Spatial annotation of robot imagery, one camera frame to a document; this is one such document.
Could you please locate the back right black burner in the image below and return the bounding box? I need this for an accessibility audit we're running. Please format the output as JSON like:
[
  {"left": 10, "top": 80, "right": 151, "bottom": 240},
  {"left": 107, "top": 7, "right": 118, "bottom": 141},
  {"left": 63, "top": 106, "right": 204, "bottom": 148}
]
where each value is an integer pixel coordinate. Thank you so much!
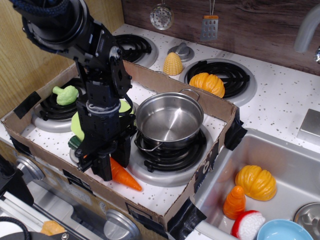
[{"left": 178, "top": 58, "right": 258, "bottom": 107}]

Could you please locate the light blue bowl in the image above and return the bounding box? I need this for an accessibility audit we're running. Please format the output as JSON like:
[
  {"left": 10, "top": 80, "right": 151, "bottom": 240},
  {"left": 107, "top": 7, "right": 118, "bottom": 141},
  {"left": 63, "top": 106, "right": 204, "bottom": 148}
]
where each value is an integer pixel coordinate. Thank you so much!
[{"left": 256, "top": 219, "right": 313, "bottom": 240}]

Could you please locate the orange toy piece bottom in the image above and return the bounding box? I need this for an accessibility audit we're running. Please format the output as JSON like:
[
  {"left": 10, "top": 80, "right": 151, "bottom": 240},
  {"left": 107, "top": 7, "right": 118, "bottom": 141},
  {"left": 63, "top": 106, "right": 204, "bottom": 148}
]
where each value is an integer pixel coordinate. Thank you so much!
[{"left": 40, "top": 220, "right": 66, "bottom": 236}]

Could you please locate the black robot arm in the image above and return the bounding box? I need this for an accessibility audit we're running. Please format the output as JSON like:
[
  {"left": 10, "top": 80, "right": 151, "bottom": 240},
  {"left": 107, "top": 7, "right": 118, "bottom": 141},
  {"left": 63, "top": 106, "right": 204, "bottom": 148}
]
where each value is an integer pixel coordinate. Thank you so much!
[{"left": 12, "top": 0, "right": 136, "bottom": 181}]

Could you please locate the hanging metal spatula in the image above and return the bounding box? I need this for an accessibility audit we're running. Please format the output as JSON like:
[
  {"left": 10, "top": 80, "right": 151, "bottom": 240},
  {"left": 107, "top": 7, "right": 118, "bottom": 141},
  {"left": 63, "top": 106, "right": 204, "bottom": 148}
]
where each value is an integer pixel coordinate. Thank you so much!
[{"left": 199, "top": 0, "right": 219, "bottom": 42}]

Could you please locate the stainless steel pot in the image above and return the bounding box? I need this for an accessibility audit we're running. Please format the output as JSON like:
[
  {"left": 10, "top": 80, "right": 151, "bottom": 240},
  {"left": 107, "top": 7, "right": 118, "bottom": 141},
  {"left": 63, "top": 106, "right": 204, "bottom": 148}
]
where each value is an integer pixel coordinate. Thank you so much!
[{"left": 134, "top": 89, "right": 204, "bottom": 152}]

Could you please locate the silver sink basin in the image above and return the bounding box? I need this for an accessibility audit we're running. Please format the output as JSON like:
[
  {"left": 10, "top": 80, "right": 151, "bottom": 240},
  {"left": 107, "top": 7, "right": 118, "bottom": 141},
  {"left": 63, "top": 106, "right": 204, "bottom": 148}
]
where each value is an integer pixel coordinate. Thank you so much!
[{"left": 191, "top": 129, "right": 320, "bottom": 240}]

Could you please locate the silver oven knob right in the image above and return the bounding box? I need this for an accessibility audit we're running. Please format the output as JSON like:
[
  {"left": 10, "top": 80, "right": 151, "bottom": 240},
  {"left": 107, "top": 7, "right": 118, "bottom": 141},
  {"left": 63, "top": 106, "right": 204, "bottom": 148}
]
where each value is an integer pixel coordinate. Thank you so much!
[{"left": 103, "top": 209, "right": 141, "bottom": 240}]

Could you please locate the yellow toy corn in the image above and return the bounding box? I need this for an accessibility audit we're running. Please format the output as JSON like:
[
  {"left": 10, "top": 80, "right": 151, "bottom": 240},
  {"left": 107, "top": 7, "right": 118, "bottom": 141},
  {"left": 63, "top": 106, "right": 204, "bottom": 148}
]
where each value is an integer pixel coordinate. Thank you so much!
[{"left": 163, "top": 52, "right": 183, "bottom": 76}]

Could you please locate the hanging metal strainer ladle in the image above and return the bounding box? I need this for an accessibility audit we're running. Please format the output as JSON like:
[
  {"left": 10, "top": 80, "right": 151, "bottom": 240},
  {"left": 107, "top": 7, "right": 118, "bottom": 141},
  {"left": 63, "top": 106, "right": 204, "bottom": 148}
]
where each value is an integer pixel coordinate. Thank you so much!
[{"left": 149, "top": 0, "right": 175, "bottom": 31}]

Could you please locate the light green plastic plate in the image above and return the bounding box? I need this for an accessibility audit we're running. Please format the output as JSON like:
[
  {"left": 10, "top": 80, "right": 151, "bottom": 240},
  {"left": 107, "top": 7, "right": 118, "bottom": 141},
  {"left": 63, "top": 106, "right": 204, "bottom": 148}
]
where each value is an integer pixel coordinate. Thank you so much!
[{"left": 70, "top": 100, "right": 130, "bottom": 141}]

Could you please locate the orange toy pumpkin on stove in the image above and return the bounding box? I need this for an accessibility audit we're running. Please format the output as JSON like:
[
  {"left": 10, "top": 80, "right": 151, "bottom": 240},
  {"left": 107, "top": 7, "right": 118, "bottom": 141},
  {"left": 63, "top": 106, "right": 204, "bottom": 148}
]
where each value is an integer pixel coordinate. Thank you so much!
[{"left": 189, "top": 72, "right": 225, "bottom": 98}]

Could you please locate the orange toy pumpkin in sink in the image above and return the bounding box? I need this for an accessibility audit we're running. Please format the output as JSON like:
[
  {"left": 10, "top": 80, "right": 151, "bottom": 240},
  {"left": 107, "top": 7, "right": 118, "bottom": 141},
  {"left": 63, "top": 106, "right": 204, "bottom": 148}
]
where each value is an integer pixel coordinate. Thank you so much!
[{"left": 234, "top": 165, "right": 277, "bottom": 202}]

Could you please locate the silver oven knob left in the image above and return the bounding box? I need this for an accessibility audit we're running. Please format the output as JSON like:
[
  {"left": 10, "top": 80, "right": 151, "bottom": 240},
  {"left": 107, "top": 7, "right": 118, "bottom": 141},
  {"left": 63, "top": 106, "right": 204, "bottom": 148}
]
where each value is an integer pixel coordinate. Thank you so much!
[{"left": 16, "top": 156, "right": 45, "bottom": 184}]

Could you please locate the silver oven knob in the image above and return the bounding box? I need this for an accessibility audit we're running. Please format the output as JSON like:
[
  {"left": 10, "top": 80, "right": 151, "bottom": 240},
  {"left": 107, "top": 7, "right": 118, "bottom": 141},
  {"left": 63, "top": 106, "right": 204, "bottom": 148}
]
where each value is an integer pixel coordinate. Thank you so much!
[
  {"left": 16, "top": 156, "right": 45, "bottom": 184},
  {"left": 103, "top": 209, "right": 141, "bottom": 240}
]

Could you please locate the red white toy mushroom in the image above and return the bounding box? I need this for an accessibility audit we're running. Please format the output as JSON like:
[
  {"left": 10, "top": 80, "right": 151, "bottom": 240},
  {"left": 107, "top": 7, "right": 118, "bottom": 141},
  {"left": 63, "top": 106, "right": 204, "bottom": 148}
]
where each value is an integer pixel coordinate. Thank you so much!
[{"left": 230, "top": 210, "right": 266, "bottom": 240}]

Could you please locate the front right black burner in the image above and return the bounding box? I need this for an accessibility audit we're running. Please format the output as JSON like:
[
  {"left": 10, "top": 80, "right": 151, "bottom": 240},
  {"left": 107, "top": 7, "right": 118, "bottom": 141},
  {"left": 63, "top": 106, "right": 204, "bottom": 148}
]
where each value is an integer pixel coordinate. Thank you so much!
[{"left": 128, "top": 125, "right": 213, "bottom": 187}]

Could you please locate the silver back stove knob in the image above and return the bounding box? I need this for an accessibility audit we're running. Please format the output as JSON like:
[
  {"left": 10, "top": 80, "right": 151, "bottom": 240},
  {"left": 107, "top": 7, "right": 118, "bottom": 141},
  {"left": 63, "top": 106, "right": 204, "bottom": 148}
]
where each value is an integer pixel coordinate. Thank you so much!
[{"left": 167, "top": 42, "right": 195, "bottom": 63}]

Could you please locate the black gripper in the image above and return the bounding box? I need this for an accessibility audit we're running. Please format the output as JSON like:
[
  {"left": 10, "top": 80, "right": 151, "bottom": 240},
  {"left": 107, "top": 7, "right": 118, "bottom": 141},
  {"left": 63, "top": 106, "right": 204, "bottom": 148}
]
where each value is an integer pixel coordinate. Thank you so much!
[{"left": 75, "top": 99, "right": 137, "bottom": 182}]

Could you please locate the small orange carrot piece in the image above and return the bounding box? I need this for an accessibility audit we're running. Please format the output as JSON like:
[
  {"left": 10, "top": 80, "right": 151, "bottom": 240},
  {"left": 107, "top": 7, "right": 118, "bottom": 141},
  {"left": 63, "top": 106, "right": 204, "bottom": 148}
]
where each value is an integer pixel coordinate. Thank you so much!
[{"left": 222, "top": 185, "right": 246, "bottom": 220}]

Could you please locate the silver stove knob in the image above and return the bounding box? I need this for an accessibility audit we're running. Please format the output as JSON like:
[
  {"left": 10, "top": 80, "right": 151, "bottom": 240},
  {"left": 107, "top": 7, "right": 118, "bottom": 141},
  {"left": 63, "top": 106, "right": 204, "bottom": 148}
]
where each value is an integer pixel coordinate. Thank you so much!
[
  {"left": 69, "top": 148, "right": 79, "bottom": 165},
  {"left": 167, "top": 42, "right": 195, "bottom": 63}
]

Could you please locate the front left black burner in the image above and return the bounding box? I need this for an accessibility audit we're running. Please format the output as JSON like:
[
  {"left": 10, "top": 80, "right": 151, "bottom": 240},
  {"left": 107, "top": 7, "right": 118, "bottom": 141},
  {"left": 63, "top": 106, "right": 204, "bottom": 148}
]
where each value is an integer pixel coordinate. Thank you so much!
[{"left": 32, "top": 77, "right": 86, "bottom": 133}]

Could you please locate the orange toy carrot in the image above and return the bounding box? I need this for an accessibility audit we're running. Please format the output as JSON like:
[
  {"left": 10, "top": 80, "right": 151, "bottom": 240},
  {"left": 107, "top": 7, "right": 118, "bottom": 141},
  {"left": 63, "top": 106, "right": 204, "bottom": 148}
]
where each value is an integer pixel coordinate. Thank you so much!
[{"left": 67, "top": 135, "right": 143, "bottom": 192}]

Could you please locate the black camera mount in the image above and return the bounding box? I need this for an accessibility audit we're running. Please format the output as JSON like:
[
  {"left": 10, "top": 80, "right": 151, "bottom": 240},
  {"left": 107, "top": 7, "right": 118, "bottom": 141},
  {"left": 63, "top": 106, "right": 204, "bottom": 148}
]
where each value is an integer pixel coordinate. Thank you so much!
[{"left": 0, "top": 155, "right": 34, "bottom": 206}]

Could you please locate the silver front stove knob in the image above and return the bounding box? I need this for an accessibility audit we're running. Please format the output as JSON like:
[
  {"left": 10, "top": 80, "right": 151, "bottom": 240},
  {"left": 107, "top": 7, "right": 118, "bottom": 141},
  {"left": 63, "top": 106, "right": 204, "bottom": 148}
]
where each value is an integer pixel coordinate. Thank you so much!
[{"left": 69, "top": 148, "right": 79, "bottom": 165}]

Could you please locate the grey faucet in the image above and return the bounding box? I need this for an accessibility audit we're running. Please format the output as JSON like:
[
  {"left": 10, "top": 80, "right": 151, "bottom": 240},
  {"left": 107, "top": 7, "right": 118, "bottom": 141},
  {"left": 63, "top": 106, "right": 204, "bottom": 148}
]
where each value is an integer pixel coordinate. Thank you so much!
[{"left": 294, "top": 4, "right": 320, "bottom": 53}]

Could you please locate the green toy broccoli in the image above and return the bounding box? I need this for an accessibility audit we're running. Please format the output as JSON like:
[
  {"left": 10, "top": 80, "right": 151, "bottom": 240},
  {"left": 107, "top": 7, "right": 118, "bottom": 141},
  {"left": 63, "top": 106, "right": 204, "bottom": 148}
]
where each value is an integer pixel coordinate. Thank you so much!
[{"left": 52, "top": 85, "right": 79, "bottom": 106}]

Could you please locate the brown cardboard fence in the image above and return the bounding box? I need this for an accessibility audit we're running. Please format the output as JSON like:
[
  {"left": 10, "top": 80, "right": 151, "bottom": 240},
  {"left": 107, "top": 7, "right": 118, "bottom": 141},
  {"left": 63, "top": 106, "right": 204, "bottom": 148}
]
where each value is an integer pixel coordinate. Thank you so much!
[{"left": 3, "top": 64, "right": 240, "bottom": 239}]

